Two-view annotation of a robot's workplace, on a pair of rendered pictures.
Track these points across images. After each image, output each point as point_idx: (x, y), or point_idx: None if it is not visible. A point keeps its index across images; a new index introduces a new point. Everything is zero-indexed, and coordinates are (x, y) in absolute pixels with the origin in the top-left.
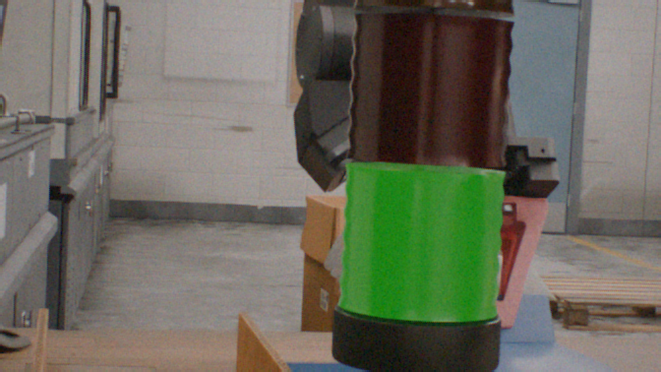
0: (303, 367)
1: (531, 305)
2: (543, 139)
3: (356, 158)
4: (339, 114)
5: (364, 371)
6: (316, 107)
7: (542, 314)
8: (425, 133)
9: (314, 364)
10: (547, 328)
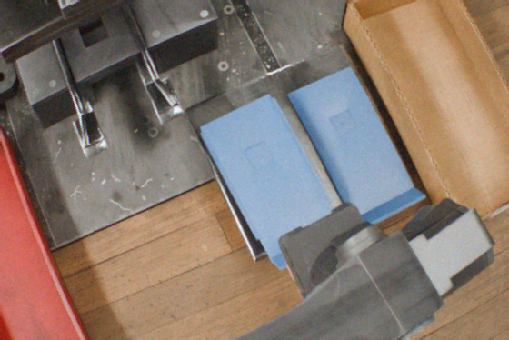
0: (413, 198)
1: None
2: (293, 235)
3: None
4: (435, 210)
5: (381, 215)
6: (451, 203)
7: (281, 260)
8: None
9: (408, 202)
10: (276, 258)
